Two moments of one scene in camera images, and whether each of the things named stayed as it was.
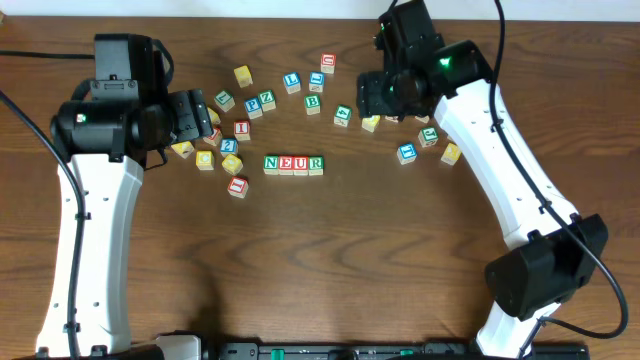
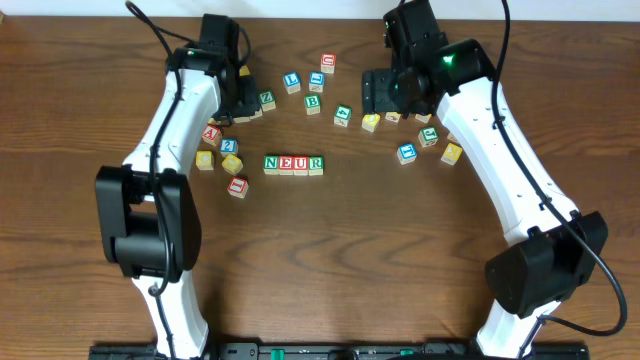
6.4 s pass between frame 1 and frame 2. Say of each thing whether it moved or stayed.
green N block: stayed
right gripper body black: stayed
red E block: stayed
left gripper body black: moved
